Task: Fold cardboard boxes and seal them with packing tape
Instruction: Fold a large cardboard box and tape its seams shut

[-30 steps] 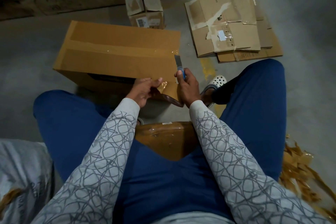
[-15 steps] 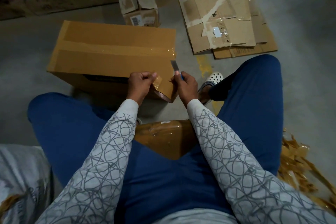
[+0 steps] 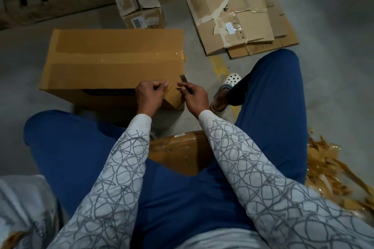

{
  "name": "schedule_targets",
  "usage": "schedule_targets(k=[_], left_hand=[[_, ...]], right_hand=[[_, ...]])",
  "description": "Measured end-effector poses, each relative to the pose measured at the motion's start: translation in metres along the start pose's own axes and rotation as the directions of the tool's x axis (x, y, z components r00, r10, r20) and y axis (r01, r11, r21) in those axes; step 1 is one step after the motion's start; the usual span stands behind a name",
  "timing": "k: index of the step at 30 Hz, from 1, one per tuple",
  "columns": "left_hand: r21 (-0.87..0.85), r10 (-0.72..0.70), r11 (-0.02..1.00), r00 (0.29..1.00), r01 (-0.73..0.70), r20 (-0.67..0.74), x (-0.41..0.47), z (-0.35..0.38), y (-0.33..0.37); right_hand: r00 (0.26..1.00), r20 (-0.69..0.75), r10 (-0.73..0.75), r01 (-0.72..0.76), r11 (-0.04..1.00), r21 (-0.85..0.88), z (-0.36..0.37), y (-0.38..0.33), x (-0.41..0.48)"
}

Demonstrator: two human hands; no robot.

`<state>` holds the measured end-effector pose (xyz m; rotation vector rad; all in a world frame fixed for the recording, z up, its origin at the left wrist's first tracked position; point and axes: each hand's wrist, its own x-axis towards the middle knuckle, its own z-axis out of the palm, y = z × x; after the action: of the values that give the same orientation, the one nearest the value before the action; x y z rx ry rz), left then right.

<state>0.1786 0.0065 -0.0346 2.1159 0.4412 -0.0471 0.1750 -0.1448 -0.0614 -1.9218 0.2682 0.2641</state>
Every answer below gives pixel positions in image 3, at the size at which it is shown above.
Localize person's left hand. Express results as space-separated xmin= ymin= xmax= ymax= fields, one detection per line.
xmin=135 ymin=79 xmax=170 ymax=119

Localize person's right hand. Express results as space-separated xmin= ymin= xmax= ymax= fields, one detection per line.
xmin=177 ymin=81 xmax=211 ymax=119

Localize blue-handled cutter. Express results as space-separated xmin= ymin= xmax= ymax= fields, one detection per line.
xmin=179 ymin=74 xmax=194 ymax=93

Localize large black-label cardboard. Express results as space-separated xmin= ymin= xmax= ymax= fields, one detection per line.
xmin=39 ymin=28 xmax=187 ymax=111

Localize small brown cardboard box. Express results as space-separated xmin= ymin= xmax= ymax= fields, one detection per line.
xmin=109 ymin=0 xmax=166 ymax=30

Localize person's left forearm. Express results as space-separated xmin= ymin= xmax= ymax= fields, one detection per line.
xmin=47 ymin=113 xmax=153 ymax=249

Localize person's right forearm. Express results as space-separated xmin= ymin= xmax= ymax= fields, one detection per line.
xmin=198 ymin=110 xmax=374 ymax=249

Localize person's right white clog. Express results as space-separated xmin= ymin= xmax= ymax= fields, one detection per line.
xmin=210 ymin=72 xmax=242 ymax=113

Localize person's blue trousers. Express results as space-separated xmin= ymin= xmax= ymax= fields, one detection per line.
xmin=23 ymin=48 xmax=309 ymax=249

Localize flat brown cardboard sheet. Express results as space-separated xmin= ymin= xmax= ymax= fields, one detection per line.
xmin=198 ymin=0 xmax=300 ymax=60

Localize person's grey shirt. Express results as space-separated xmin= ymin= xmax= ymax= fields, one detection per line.
xmin=175 ymin=228 xmax=271 ymax=249

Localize crumpled brown tape scraps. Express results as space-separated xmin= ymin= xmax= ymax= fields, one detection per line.
xmin=306 ymin=130 xmax=374 ymax=214

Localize brown plastic-wrapped stool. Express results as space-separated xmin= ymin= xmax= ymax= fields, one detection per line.
xmin=147 ymin=131 xmax=215 ymax=177

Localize white woven sack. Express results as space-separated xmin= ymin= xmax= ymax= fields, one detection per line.
xmin=0 ymin=175 xmax=62 ymax=249

